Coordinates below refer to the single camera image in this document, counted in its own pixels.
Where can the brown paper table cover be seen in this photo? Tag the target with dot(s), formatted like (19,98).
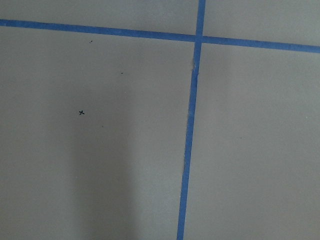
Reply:
(159,119)

